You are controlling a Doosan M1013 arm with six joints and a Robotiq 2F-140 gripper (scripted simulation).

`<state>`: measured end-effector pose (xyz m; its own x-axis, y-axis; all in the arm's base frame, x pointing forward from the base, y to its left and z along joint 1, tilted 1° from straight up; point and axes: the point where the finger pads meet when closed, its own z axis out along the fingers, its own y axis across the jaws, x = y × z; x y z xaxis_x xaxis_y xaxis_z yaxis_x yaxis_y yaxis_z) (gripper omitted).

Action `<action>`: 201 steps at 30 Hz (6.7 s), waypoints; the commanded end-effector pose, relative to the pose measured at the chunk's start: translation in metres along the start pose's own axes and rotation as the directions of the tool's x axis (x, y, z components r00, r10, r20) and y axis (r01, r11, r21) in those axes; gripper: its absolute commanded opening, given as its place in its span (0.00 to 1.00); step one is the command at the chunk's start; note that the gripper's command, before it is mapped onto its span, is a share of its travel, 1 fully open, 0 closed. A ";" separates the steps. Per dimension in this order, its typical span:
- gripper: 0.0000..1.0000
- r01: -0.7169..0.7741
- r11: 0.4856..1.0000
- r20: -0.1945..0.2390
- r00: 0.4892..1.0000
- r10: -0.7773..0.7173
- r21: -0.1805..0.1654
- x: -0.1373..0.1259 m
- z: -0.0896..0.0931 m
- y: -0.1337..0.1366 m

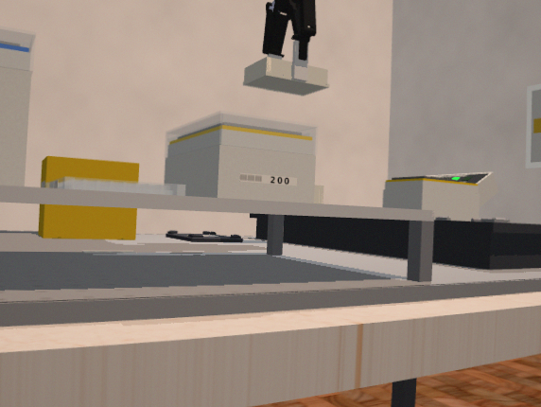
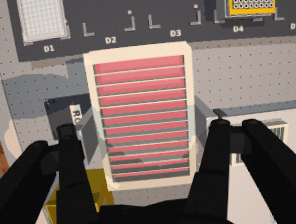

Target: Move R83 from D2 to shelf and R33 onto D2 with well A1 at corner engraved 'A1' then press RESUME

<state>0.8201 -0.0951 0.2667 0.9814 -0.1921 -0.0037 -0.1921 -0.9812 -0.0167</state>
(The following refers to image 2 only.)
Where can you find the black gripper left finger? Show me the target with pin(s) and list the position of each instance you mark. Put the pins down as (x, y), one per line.
(23, 189)

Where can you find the dark grey square pad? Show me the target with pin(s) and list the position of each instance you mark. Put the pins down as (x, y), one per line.
(64, 110)

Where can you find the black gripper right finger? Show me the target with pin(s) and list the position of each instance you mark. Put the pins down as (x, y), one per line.
(271, 164)

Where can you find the yellow tip rack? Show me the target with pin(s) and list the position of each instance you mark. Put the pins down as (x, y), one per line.
(244, 9)

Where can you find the cream trough reservoir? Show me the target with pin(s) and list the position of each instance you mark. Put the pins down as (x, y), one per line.
(277, 126)

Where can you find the white flat shelf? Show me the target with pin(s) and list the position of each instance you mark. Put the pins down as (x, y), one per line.
(246, 204)

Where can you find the grey perforated base plate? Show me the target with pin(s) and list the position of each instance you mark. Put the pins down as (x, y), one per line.
(242, 75)

